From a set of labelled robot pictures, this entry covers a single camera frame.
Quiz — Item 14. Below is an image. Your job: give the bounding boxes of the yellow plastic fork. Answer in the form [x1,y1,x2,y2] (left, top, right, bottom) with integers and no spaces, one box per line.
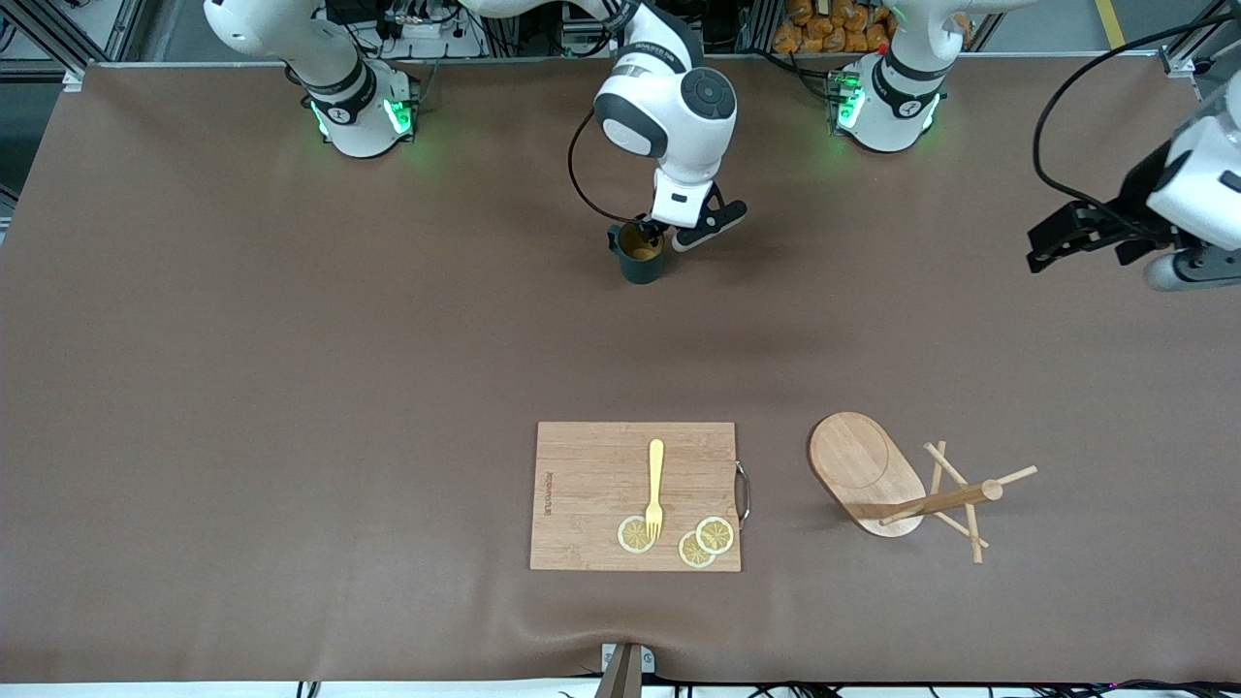
[645,438,666,542]

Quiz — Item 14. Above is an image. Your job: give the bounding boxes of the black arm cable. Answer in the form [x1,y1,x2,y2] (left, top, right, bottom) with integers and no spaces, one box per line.
[1033,5,1241,229]
[568,107,649,227]

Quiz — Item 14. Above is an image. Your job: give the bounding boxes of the aluminium frame profile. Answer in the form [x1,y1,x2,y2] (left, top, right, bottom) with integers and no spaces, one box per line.
[0,0,146,93]
[1159,0,1241,79]

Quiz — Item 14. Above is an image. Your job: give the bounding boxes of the wooden mug tree rack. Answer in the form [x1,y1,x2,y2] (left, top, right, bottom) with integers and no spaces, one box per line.
[807,411,1038,565]

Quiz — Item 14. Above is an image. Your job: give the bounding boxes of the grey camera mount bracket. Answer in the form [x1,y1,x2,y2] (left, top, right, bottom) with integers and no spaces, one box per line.
[593,642,656,698]

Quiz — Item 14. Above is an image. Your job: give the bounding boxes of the orange packaged snacks pile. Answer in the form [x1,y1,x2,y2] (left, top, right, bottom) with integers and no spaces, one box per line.
[773,0,898,55]

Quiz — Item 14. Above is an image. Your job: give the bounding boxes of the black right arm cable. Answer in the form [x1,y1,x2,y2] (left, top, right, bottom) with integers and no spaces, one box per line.
[568,107,649,227]

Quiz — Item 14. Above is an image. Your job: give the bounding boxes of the brown table mat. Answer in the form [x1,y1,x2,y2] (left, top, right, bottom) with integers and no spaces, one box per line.
[0,53,1241,684]

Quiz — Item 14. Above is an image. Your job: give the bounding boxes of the white power strip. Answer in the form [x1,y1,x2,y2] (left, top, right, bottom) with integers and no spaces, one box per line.
[383,0,486,59]

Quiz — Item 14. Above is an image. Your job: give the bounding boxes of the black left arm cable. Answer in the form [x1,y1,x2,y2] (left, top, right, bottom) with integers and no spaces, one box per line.
[1033,5,1241,229]

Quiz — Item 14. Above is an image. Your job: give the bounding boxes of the dark teal mug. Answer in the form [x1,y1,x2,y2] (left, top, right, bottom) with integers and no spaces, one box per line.
[608,221,671,286]

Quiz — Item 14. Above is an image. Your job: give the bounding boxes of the bamboo cutting board metal handle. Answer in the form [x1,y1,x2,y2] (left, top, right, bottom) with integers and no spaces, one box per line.
[529,421,752,573]

